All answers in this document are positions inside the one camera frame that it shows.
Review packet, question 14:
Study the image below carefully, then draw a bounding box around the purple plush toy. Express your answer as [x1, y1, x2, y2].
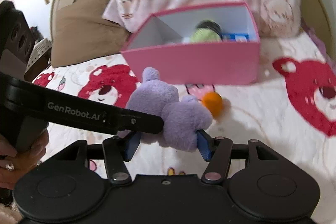
[126, 67, 213, 152]

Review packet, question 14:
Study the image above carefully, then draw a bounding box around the orange makeup sponge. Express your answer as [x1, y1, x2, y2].
[201, 92, 223, 119]

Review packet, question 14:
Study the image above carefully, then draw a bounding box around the person's left hand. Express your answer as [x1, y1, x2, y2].
[1, 130, 49, 190]

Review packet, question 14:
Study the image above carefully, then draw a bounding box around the white perforated basket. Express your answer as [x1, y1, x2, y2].
[26, 38, 52, 72]

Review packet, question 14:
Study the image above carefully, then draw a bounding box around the bear print blanket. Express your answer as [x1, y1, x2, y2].
[33, 29, 335, 223]

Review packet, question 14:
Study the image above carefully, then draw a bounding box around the brown pillow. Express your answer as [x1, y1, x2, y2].
[51, 0, 130, 68]

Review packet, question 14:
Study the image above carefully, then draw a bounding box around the pink storage box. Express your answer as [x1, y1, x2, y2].
[121, 2, 261, 85]

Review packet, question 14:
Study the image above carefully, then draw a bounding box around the blue packet box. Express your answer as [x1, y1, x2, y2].
[222, 33, 249, 42]

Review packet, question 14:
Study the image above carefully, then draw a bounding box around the green yarn ball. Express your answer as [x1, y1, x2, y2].
[189, 28, 222, 43]

